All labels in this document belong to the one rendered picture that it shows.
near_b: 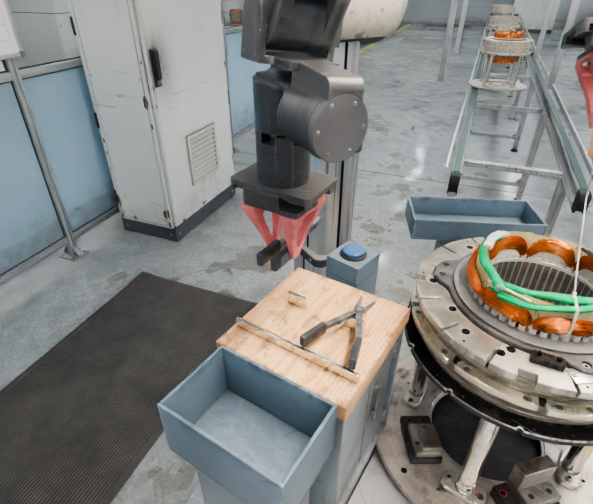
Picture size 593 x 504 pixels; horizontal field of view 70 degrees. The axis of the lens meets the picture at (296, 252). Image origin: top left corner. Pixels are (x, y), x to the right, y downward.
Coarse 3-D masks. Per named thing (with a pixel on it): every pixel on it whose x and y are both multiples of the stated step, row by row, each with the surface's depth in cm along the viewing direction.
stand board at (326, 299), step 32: (288, 288) 64; (320, 288) 64; (352, 288) 64; (256, 320) 58; (288, 320) 58; (320, 320) 58; (384, 320) 58; (256, 352) 53; (288, 352) 53; (320, 352) 53; (384, 352) 54; (320, 384) 49; (352, 384) 49
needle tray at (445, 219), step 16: (416, 208) 92; (432, 208) 92; (448, 208) 92; (464, 208) 91; (480, 208) 91; (496, 208) 91; (512, 208) 90; (528, 208) 88; (416, 224) 83; (432, 224) 83; (448, 224) 82; (464, 224) 82; (480, 224) 82; (496, 224) 81; (512, 224) 81; (528, 224) 81; (544, 224) 81; (448, 240) 84
